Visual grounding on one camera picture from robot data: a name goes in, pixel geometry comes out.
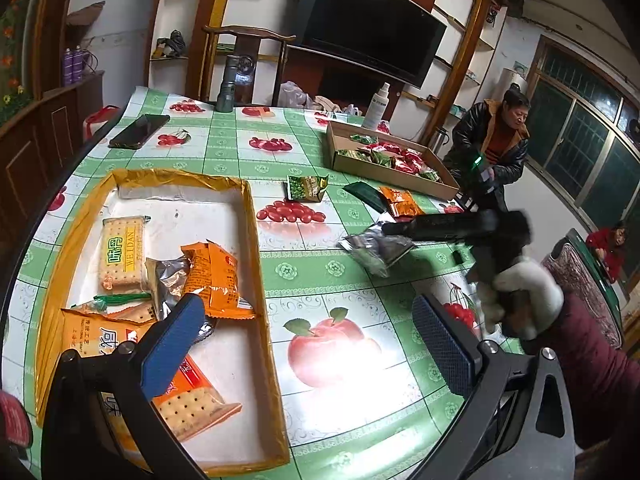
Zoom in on dark wooden chair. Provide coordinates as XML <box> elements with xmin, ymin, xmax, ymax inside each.
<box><xmin>198</xmin><ymin>25</ymin><xmax>296</xmax><ymax>106</ymax></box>

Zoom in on black flat screen television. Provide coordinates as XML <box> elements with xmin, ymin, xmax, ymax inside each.
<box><xmin>294</xmin><ymin>0</ymin><xmax>446</xmax><ymax>87</ymax></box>

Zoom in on dark green snack packet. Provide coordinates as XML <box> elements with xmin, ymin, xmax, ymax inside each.
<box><xmin>343</xmin><ymin>182</ymin><xmax>388</xmax><ymax>214</ymax></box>

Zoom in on grey metal flashlight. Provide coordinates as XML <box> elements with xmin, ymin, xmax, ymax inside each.
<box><xmin>215</xmin><ymin>55</ymin><xmax>240</xmax><ymax>113</ymax></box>

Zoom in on black smartphone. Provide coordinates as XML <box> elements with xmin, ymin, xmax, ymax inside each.
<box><xmin>108</xmin><ymin>114</ymin><xmax>170</xmax><ymax>150</ymax></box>

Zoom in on orange snack packet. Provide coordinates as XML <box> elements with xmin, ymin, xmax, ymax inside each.
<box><xmin>378</xmin><ymin>186</ymin><xmax>424</xmax><ymax>221</ymax></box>

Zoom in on child in red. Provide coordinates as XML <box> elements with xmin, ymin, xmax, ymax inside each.
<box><xmin>586</xmin><ymin>221</ymin><xmax>627</xmax><ymax>283</ymax></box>

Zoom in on yellow rimmed white tray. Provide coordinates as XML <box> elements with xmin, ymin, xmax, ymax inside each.
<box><xmin>35</xmin><ymin>169</ymin><xmax>290</xmax><ymax>479</ymax></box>

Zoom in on green fruit pattern tablecloth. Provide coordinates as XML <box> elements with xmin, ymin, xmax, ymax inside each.
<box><xmin>1</xmin><ymin>87</ymin><xmax>475</xmax><ymax>479</ymax></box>

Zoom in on green yellow snack packet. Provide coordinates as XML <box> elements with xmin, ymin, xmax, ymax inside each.
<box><xmin>288</xmin><ymin>176</ymin><xmax>329</xmax><ymax>203</ymax></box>

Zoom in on purple bottles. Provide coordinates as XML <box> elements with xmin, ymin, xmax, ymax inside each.
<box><xmin>62</xmin><ymin>47</ymin><xmax>85</xmax><ymax>87</ymax></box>

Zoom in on white plastic bags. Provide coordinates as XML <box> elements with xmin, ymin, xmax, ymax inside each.
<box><xmin>278</xmin><ymin>81</ymin><xmax>362</xmax><ymax>116</ymax></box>

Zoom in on orange packet in tray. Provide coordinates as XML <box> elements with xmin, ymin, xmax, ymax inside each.
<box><xmin>181</xmin><ymin>240</ymin><xmax>255</xmax><ymax>321</ymax></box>

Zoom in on weilong biscuit packet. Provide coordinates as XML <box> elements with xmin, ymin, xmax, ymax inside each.
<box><xmin>99</xmin><ymin>216</ymin><xmax>150</xmax><ymax>294</ymax></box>

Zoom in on green snack packet in box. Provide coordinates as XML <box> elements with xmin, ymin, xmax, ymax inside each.
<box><xmin>349</xmin><ymin>133</ymin><xmax>378</xmax><ymax>145</ymax></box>

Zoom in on silver foil snack packet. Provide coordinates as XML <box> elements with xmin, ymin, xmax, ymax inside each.
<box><xmin>337</xmin><ymin>221</ymin><xmax>416</xmax><ymax>278</ymax></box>

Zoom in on maroon sleeved right forearm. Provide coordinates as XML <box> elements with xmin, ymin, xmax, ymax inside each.
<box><xmin>522</xmin><ymin>292</ymin><xmax>639</xmax><ymax>450</ymax></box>

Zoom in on red snack packets pile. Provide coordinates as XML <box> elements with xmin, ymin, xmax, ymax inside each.
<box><xmin>359</xmin><ymin>142</ymin><xmax>428</xmax><ymax>174</ymax></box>

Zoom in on orange biscuit packet front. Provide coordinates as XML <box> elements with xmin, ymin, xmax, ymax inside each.
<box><xmin>62</xmin><ymin>304</ymin><xmax>242</xmax><ymax>442</ymax></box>

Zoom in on flower wall painting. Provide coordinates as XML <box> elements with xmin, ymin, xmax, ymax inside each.
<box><xmin>1</xmin><ymin>0</ymin><xmax>40</xmax><ymax>125</ymax></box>

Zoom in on white gloved right hand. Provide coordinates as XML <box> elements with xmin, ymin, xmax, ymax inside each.
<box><xmin>476</xmin><ymin>256</ymin><xmax>564</xmax><ymax>340</ymax></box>

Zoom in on brown cardboard snack tray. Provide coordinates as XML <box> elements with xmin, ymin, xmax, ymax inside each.
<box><xmin>326</xmin><ymin>122</ymin><xmax>459</xmax><ymax>200</ymax></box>

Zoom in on man in black jacket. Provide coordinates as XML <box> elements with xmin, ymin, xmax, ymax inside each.
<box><xmin>444</xmin><ymin>84</ymin><xmax>530</xmax><ymax>211</ymax></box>

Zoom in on white spray bottle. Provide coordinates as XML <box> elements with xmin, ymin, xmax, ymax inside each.
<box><xmin>362</xmin><ymin>82</ymin><xmax>390</xmax><ymax>130</ymax></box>

